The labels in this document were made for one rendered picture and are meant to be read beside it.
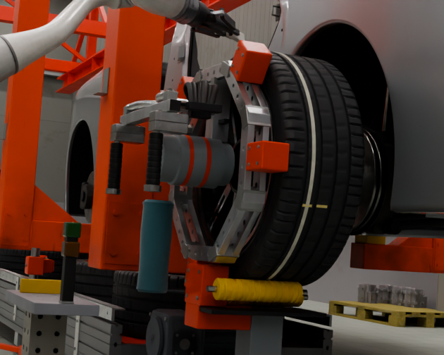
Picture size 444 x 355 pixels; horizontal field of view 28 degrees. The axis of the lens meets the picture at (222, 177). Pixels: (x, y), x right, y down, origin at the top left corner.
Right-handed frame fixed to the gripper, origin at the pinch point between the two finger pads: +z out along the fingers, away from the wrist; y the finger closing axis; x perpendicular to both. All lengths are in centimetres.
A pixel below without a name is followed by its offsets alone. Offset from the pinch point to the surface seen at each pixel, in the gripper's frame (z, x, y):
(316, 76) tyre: -4.0, -25.6, 29.4
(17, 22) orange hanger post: 66, 112, -199
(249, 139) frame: -21, -45, 19
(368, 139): 30, -32, 24
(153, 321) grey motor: 12, -77, -49
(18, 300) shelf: -36, -76, -53
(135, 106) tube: -25.5, -25.7, -16.8
